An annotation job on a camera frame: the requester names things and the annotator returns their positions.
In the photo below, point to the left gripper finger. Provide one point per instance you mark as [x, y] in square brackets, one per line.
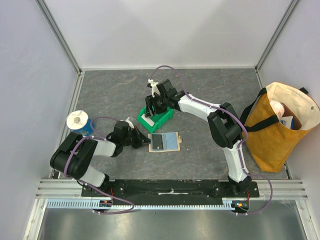
[138, 132]
[144, 140]

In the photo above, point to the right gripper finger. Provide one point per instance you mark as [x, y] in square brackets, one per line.
[152, 107]
[148, 109]

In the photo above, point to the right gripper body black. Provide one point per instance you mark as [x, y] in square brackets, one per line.
[152, 105]

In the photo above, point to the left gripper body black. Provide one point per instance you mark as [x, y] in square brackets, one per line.
[134, 138]

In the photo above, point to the dark credit card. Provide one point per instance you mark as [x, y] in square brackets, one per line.
[157, 142]

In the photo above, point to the green plastic bin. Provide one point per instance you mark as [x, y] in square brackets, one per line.
[159, 119]

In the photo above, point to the beige leather card holder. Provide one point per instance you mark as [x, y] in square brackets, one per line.
[171, 142]

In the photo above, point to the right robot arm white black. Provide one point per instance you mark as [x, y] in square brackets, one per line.
[224, 125]

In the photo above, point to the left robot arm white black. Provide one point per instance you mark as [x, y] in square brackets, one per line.
[73, 157]

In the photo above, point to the credit card stack in bin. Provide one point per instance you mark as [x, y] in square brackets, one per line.
[148, 120]

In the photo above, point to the toilet paper roll blue wrapper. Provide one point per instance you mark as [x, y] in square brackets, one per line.
[79, 122]

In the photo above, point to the mustard canvas tote bag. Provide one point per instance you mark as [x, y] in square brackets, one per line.
[269, 142]

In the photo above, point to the items inside tote bag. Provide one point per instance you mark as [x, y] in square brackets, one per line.
[285, 115]

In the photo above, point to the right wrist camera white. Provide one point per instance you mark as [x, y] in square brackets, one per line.
[153, 85]

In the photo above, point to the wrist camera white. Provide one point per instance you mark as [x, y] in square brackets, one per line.
[129, 120]
[153, 85]

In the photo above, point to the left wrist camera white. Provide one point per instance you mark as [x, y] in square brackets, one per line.
[129, 120]

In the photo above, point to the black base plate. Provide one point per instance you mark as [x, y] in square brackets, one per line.
[173, 191]

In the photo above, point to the slotted cable duct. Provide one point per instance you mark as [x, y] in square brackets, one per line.
[103, 205]

